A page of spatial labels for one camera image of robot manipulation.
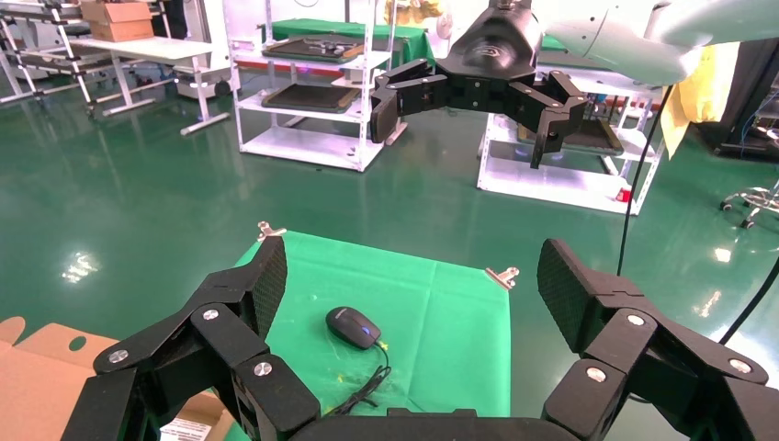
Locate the brown cardboard carton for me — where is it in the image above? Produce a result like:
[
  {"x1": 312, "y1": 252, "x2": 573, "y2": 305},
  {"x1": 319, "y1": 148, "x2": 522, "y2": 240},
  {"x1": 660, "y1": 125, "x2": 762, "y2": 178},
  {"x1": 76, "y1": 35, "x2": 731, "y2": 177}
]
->
[{"x1": 80, "y1": 0, "x2": 155, "y2": 42}]

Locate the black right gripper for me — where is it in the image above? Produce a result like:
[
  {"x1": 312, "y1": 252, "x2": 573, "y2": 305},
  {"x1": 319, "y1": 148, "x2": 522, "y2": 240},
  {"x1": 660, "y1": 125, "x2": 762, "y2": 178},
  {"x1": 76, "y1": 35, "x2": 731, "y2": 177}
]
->
[{"x1": 369, "y1": 0, "x2": 591, "y2": 170}]

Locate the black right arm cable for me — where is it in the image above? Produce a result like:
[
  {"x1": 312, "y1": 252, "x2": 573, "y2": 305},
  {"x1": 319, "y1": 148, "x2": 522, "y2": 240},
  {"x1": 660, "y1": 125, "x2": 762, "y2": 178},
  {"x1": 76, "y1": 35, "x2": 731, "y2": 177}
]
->
[{"x1": 615, "y1": 85, "x2": 779, "y2": 347}]

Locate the white tall shelf rack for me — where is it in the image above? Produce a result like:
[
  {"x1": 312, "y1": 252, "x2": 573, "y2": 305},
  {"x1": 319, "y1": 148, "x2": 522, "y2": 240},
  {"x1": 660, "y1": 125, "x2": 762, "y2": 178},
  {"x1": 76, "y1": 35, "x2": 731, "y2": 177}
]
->
[{"x1": 221, "y1": 0, "x2": 409, "y2": 174}]

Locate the silver binder clip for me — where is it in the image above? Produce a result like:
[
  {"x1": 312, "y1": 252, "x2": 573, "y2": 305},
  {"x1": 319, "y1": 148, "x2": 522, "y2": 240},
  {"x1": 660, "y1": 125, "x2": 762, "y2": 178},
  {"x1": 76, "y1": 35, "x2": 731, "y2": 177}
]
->
[
  {"x1": 485, "y1": 266, "x2": 520, "y2": 290},
  {"x1": 256, "y1": 221, "x2": 288, "y2": 243}
]

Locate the yellow hanging cloth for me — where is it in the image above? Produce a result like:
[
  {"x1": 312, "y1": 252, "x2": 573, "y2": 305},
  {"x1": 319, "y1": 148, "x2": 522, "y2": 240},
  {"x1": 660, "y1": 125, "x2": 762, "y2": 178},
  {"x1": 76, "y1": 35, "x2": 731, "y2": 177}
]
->
[{"x1": 660, "y1": 42, "x2": 741, "y2": 161}]

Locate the office chair wheel base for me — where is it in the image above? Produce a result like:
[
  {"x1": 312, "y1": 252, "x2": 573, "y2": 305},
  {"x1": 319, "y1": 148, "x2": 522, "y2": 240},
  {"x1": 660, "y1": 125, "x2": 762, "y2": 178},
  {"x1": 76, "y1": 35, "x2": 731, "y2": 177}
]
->
[{"x1": 719, "y1": 182, "x2": 779, "y2": 231}]

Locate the grey metal pipe rack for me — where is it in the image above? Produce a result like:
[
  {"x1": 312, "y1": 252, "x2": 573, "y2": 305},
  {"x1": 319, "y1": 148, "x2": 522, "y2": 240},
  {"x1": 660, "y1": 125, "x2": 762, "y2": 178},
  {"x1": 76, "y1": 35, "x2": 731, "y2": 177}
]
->
[{"x1": 0, "y1": 0, "x2": 98, "y2": 116}]

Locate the yellow plush object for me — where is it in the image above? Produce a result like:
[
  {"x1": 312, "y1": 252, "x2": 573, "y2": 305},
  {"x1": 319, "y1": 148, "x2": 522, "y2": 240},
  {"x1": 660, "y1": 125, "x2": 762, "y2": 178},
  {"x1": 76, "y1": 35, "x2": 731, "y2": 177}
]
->
[{"x1": 384, "y1": 0, "x2": 446, "y2": 27}]

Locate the black tray with tools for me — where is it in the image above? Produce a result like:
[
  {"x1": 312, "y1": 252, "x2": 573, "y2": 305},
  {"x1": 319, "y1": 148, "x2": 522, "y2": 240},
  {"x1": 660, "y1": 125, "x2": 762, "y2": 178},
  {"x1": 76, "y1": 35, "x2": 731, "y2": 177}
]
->
[{"x1": 263, "y1": 36, "x2": 365, "y2": 64}]

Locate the white printed paper sheet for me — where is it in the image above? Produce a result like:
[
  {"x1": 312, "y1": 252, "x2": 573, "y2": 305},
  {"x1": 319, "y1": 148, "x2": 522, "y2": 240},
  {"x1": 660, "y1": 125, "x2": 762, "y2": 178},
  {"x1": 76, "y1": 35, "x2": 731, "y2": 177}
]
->
[{"x1": 159, "y1": 415, "x2": 214, "y2": 441}]

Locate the green table cloth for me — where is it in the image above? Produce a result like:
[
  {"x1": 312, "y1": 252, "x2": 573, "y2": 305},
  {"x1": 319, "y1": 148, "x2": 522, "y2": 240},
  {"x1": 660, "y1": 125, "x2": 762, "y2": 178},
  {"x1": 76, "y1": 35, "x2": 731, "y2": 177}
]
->
[{"x1": 221, "y1": 230, "x2": 513, "y2": 441}]

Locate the empty black tray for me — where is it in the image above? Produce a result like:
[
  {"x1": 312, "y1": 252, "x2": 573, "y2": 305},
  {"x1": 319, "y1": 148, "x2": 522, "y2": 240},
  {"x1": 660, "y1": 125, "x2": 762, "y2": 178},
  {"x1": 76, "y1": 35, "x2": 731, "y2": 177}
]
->
[{"x1": 261, "y1": 83, "x2": 361, "y2": 115}]

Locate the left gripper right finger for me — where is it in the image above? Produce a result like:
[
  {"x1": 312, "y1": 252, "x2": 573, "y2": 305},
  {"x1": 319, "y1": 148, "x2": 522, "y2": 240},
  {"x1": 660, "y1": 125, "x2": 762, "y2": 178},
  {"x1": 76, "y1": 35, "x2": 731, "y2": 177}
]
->
[{"x1": 536, "y1": 238, "x2": 779, "y2": 441}]

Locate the white work table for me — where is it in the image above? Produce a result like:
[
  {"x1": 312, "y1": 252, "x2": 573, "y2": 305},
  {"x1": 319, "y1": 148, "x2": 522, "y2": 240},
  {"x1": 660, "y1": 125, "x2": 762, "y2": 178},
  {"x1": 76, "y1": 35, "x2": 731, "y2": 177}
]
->
[{"x1": 70, "y1": 36, "x2": 231, "y2": 136}]

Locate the white low shelf rack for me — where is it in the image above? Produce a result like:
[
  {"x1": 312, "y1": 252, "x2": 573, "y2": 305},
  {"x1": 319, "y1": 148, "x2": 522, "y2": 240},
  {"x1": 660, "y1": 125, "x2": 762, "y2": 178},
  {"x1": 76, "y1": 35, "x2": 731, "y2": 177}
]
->
[{"x1": 476, "y1": 61, "x2": 668, "y2": 216}]

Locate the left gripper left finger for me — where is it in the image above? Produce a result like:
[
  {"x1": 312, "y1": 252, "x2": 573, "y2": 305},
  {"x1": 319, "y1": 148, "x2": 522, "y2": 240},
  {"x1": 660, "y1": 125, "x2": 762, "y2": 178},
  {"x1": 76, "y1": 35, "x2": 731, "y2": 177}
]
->
[{"x1": 61, "y1": 235, "x2": 321, "y2": 441}]

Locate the brown cardboard mailer box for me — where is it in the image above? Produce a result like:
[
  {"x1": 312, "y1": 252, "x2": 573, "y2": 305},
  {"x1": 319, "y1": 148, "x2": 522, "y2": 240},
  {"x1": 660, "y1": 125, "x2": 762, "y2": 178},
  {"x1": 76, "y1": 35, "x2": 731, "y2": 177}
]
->
[{"x1": 0, "y1": 316, "x2": 235, "y2": 441}]

